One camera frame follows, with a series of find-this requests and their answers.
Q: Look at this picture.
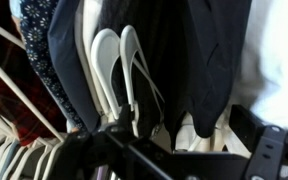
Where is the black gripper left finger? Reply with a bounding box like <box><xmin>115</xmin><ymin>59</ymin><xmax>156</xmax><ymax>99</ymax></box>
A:
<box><xmin>50</xmin><ymin>103</ymin><xmax>185</xmax><ymax>180</ymax></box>

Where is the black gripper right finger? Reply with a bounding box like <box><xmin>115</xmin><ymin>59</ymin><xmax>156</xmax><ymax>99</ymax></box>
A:
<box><xmin>229</xmin><ymin>104</ymin><xmax>288</xmax><ymax>180</ymax></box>

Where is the white plastic hanger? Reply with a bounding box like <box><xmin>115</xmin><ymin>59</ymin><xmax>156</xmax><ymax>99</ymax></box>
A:
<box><xmin>90</xmin><ymin>27</ymin><xmax>122</xmax><ymax>122</ymax></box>
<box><xmin>119</xmin><ymin>24</ymin><xmax>167</xmax><ymax>138</ymax></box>

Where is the black shirt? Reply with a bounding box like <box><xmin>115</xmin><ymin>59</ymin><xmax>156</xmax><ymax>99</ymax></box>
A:
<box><xmin>96</xmin><ymin>0</ymin><xmax>253</xmax><ymax>152</ymax></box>

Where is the white button shirt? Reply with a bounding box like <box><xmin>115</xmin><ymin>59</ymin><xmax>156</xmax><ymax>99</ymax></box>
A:
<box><xmin>232</xmin><ymin>0</ymin><xmax>288</xmax><ymax>135</ymax></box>

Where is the red plaid shirt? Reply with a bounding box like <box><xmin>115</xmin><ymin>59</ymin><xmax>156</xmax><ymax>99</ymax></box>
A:
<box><xmin>0</xmin><ymin>0</ymin><xmax>69</xmax><ymax>147</ymax></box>

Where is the cream hanging shirt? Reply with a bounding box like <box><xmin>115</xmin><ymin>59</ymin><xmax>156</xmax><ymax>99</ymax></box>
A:
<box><xmin>73</xmin><ymin>0</ymin><xmax>113</xmax><ymax>118</ymax></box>

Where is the navy floral shirt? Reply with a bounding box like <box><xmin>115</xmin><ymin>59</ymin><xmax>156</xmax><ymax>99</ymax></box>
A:
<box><xmin>18</xmin><ymin>0</ymin><xmax>87</xmax><ymax>132</ymax></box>

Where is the white wire shelf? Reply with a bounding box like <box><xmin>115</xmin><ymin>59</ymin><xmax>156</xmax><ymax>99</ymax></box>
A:
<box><xmin>0</xmin><ymin>23</ymin><xmax>66</xmax><ymax>144</ymax></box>

